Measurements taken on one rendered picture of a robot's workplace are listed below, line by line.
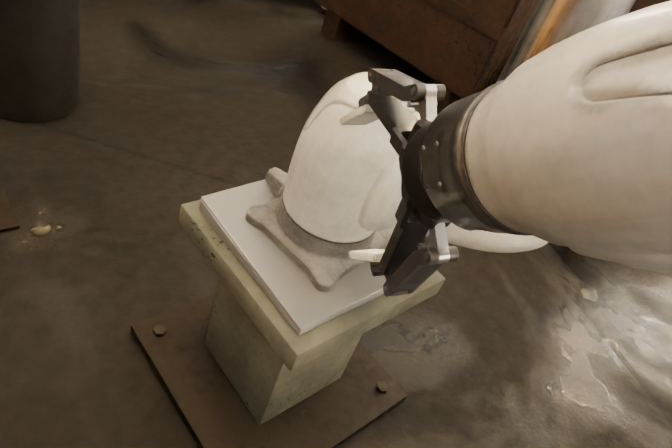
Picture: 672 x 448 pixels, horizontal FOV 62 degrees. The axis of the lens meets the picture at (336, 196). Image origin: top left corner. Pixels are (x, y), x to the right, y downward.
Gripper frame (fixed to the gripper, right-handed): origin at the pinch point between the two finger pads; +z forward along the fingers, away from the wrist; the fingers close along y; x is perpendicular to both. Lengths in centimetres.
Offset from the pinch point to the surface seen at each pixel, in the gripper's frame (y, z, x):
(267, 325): 17.2, 23.6, -5.7
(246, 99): -38, 135, 15
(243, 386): 32, 48, -6
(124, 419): 35, 51, -26
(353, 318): 17.8, 23.2, 6.7
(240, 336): 23, 45, -6
